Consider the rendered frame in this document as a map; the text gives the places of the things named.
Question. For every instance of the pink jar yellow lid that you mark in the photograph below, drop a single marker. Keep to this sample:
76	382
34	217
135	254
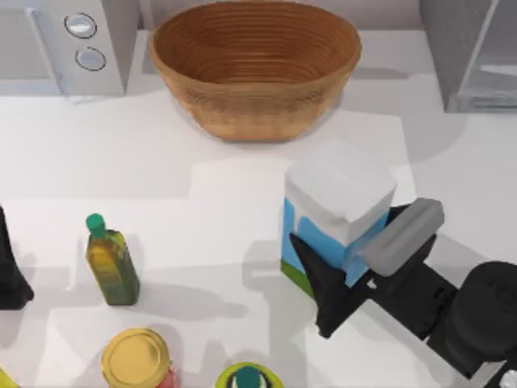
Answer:
135	359

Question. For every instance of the yellow object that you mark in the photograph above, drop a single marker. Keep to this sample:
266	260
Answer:
6	380

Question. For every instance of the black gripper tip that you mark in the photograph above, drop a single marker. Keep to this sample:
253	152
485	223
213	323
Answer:
10	271

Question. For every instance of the olive oil bottle green cap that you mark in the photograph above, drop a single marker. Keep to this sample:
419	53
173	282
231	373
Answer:
113	266

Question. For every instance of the grey cabinet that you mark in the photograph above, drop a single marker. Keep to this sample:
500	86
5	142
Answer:
476	52

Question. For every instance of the white and blue carton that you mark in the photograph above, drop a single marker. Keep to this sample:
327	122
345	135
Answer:
327	202

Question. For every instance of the brown woven basket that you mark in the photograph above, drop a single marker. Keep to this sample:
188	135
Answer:
254	77

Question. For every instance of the round microwave knob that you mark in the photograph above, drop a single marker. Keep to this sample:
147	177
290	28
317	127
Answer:
91	58
81	25

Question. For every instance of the pale microwave oven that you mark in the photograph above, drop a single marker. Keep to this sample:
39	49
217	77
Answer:
36	48

